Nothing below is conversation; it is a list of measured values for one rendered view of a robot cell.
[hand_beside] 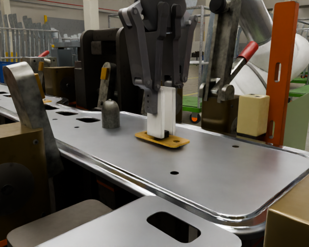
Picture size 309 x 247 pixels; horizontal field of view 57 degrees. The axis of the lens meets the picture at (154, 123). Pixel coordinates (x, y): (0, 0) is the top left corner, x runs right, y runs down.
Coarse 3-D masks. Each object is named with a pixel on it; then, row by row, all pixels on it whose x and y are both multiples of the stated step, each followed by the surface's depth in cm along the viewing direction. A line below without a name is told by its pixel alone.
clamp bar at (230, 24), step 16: (224, 0) 45; (240, 0) 48; (224, 16) 49; (224, 32) 49; (224, 48) 49; (208, 64) 50; (224, 64) 48; (208, 80) 50; (224, 80) 48; (208, 96) 51
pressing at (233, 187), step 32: (0, 96) 86; (64, 128) 50; (96, 128) 50; (128, 128) 50; (192, 128) 49; (96, 160) 36; (128, 160) 35; (160, 160) 35; (192, 160) 35; (224, 160) 35; (256, 160) 35; (288, 160) 35; (160, 192) 28; (192, 192) 27; (224, 192) 27; (256, 192) 27; (224, 224) 23; (256, 224) 23
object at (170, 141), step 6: (138, 132) 45; (144, 132) 45; (168, 132) 42; (144, 138) 42; (150, 138) 42; (156, 138) 42; (162, 138) 41; (168, 138) 42; (174, 138) 42; (180, 138) 42; (162, 144) 40; (168, 144) 39; (174, 144) 39; (180, 144) 39
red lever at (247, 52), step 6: (252, 42) 56; (246, 48) 55; (252, 48) 55; (240, 54) 54; (246, 54) 54; (252, 54) 55; (240, 60) 54; (246, 60) 54; (234, 66) 53; (240, 66) 53; (234, 72) 52; (216, 84) 51; (210, 90) 51; (216, 90) 50; (216, 96) 50
